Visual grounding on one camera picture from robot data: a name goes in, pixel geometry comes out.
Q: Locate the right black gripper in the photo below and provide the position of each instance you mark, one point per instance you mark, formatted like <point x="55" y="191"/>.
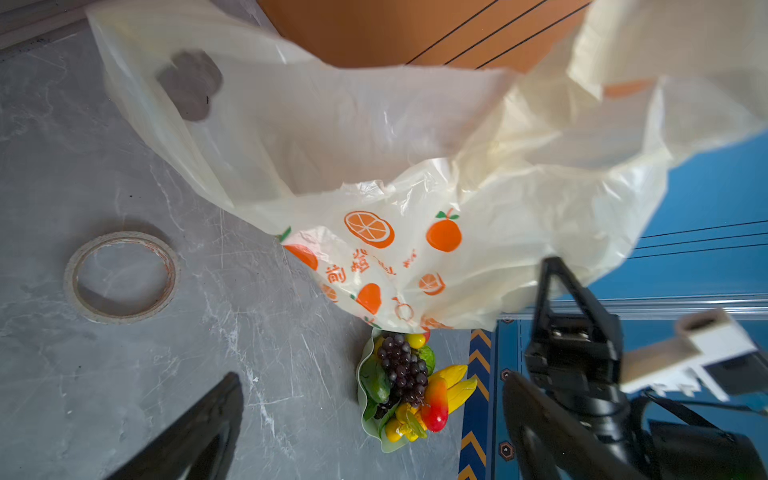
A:
<point x="567" y="415"/>

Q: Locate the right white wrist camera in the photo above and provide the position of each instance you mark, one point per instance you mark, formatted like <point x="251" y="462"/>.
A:
<point x="709" y="350"/>

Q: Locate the light green fruit plate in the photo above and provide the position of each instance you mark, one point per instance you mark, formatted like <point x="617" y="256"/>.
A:
<point x="384" y="416"/>

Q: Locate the yellow banana bunch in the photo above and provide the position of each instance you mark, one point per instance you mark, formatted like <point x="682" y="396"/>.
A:
<point x="453" y="387"/>

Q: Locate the green avocado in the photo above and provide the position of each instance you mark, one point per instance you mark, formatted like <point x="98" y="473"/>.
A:
<point x="375" y="380"/>

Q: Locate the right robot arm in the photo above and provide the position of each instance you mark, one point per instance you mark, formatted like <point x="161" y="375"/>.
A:
<point x="678" y="443"/>

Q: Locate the clear tape roll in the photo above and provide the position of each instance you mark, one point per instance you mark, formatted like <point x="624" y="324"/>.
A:
<point x="121" y="278"/>

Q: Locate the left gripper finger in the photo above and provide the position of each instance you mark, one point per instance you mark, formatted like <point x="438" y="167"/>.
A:
<point x="200" y="444"/>

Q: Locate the red yellow mango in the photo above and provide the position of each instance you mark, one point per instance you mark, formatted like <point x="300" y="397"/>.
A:
<point x="417" y="340"/>

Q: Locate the cream plastic bag orange print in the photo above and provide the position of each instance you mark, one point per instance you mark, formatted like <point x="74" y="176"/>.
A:
<point x="427" y="197"/>

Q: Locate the dark purple grape bunch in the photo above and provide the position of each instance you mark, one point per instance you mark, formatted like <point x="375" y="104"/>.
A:
<point x="406" y="372"/>

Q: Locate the red orange mango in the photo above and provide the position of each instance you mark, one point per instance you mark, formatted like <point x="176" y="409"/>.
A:
<point x="434" y="411"/>

